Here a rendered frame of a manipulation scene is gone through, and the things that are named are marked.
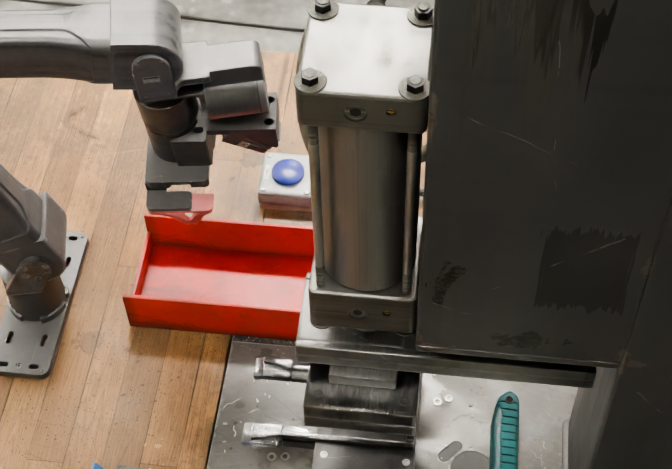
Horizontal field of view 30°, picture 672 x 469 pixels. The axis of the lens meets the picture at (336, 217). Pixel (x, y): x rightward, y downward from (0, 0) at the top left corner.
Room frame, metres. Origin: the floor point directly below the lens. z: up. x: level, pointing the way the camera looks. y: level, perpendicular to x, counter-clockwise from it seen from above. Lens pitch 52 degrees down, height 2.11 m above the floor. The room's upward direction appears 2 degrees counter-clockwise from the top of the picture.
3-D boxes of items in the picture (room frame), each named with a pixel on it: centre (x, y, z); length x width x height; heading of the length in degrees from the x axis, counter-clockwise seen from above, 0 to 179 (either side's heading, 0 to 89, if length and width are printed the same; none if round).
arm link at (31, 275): (0.83, 0.34, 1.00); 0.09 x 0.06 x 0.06; 5
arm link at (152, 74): (0.85, 0.12, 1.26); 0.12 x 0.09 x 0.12; 95
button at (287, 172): (0.99, 0.06, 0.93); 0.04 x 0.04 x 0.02
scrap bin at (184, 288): (0.83, 0.11, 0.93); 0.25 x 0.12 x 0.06; 82
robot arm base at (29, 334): (0.83, 0.35, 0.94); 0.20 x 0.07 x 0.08; 172
